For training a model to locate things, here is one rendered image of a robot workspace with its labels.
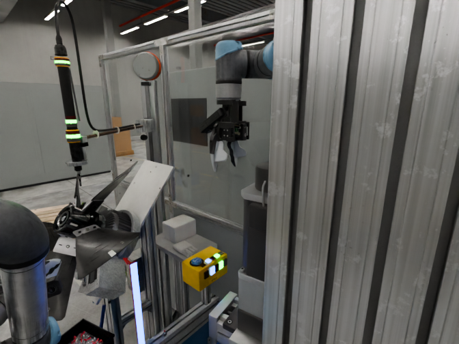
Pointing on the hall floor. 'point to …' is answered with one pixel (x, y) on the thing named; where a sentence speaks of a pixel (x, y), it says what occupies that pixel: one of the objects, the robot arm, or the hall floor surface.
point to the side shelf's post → (184, 292)
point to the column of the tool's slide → (158, 204)
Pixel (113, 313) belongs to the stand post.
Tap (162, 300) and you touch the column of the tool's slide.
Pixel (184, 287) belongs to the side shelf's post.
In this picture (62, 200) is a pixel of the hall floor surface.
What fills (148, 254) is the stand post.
